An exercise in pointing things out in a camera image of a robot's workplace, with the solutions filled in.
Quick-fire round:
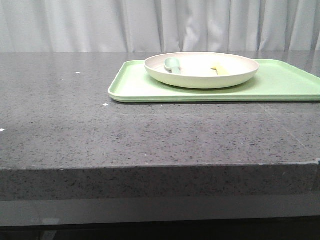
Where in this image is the light green plastic tray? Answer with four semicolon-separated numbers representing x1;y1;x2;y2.
108;59;320;103

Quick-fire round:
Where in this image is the grey pleated curtain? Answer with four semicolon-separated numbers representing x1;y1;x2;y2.
0;0;320;53

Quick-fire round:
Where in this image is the yellow plastic fork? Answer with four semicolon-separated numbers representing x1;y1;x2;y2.
211;64;229;76

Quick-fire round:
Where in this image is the sage green plastic spoon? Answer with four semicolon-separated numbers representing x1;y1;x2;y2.
164;57;181;75

